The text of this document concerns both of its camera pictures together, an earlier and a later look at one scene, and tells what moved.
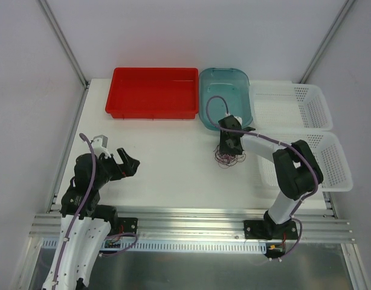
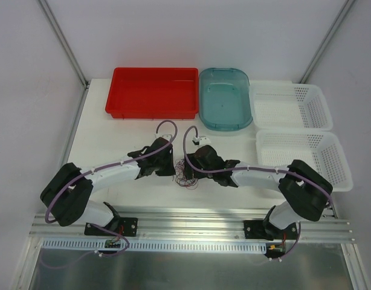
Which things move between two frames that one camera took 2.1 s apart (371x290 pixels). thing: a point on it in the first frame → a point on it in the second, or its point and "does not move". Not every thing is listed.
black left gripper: [113, 166] → [166, 160]
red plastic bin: [153, 93] does not move
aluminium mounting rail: [206, 224] does not move
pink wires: [224, 161] → [180, 177]
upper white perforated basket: [283, 105] does not move
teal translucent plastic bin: [233, 84] does not move
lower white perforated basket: [325, 145] does not move
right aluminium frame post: [348, 5] does not move
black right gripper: [231, 144] → [191, 164]
